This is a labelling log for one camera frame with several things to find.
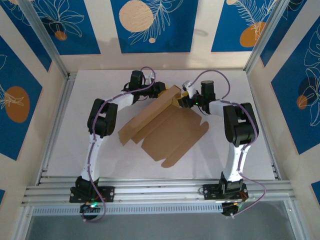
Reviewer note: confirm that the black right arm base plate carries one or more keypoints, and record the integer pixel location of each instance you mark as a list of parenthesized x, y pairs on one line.
[(210, 192)]

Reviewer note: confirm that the aluminium frame post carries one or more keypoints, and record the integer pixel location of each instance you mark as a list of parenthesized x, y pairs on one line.
[(272, 32), (45, 37)]

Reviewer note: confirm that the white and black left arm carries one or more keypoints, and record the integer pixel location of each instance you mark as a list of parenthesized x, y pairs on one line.
[(102, 122)]

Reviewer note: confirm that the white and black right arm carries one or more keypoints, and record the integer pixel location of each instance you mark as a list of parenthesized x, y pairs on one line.
[(240, 125)]

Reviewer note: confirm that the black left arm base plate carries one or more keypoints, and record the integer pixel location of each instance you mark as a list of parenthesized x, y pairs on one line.
[(107, 193)]

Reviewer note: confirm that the grey metal panel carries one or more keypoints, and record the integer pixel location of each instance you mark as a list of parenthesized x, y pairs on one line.
[(162, 227)]

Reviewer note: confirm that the brown cardboard box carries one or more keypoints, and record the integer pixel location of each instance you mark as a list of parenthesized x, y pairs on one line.
[(170, 132)]

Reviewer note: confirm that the blue flower print wall panel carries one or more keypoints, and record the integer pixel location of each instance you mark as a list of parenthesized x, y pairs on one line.
[(75, 40), (295, 30), (30, 32)]

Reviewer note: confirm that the aluminium corner upright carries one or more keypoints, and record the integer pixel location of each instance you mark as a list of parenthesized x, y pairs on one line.
[(22, 225), (298, 222)]

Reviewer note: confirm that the aluminium side rail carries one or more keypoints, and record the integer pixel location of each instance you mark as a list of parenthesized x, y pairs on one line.
[(63, 100), (253, 87)]

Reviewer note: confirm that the blue panel with orange circle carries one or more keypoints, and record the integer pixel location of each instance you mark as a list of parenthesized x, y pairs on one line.
[(230, 25), (15, 70), (295, 112)]

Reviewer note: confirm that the aluminium frame cross rail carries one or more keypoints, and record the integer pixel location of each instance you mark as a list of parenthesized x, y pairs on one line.
[(162, 190)]

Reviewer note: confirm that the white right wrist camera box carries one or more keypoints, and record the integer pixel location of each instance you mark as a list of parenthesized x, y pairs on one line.
[(189, 88)]

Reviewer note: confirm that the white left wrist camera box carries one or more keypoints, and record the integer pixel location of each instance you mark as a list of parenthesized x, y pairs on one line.
[(150, 78)]

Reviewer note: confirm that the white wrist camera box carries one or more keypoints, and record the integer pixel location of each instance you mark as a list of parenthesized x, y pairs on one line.
[(150, 78), (189, 88)]

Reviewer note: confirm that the blue panel with beige circle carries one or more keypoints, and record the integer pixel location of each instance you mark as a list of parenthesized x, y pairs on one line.
[(162, 37)]

